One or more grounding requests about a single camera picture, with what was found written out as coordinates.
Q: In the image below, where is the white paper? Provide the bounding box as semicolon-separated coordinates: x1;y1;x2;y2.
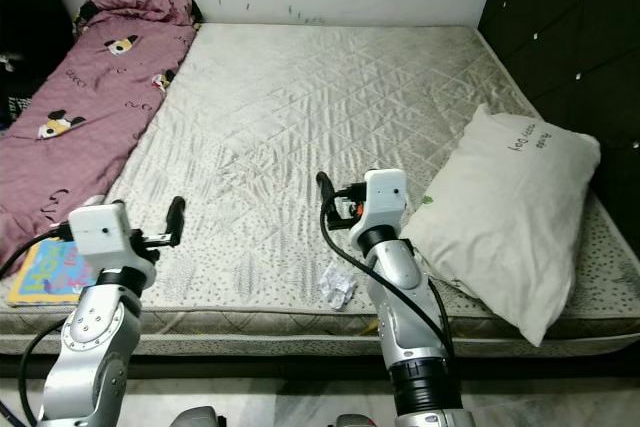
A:
320;265;358;310

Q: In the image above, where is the colourful children's board book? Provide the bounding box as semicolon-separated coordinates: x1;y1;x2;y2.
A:
7;237;96;308

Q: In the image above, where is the grey quilted mattress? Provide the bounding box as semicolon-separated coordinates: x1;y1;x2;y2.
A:
0;22;640;358

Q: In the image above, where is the purple cartoon print blanket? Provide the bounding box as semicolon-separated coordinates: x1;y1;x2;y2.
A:
0;0;203;293

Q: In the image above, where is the silver left robot leg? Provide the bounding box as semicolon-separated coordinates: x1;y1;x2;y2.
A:
175;406;223;427

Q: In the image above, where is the black bag with white print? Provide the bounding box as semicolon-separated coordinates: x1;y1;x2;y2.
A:
0;87;43;133

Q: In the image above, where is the black tufted headboard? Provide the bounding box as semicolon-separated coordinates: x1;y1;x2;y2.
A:
477;0;640;228

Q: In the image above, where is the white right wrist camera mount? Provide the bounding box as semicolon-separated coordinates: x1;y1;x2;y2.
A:
350;168;409;240

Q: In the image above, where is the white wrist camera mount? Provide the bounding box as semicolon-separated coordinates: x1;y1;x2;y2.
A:
68;201;146;270
350;168;409;240

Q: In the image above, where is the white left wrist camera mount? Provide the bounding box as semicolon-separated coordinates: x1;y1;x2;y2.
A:
68;201;146;270

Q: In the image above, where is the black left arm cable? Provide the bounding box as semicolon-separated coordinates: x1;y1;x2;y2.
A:
0;232;76;427

